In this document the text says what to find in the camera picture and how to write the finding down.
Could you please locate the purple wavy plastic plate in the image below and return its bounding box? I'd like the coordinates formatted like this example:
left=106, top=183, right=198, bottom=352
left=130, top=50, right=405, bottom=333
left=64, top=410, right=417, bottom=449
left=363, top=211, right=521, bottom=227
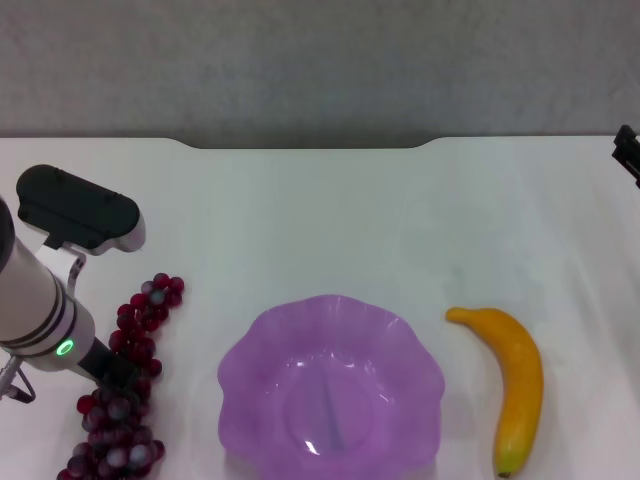
left=217, top=294, right=446, bottom=480

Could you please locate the yellow banana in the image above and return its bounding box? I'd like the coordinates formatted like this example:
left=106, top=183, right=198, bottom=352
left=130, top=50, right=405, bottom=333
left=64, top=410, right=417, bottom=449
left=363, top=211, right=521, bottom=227
left=445, top=306, right=545, bottom=479

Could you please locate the thin left arm cable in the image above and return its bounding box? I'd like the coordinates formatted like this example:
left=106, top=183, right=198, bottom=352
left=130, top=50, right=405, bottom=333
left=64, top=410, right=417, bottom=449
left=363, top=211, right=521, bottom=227
left=0, top=355, right=36, bottom=404

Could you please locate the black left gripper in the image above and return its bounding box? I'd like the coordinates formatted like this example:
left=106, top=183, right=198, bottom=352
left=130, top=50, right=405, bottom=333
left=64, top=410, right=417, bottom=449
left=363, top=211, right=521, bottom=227
left=74, top=338, right=139, bottom=392

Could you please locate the red grape bunch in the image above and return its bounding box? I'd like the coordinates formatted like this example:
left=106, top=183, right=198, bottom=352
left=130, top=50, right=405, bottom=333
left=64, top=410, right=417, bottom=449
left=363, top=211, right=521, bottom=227
left=55, top=272, right=185, bottom=480

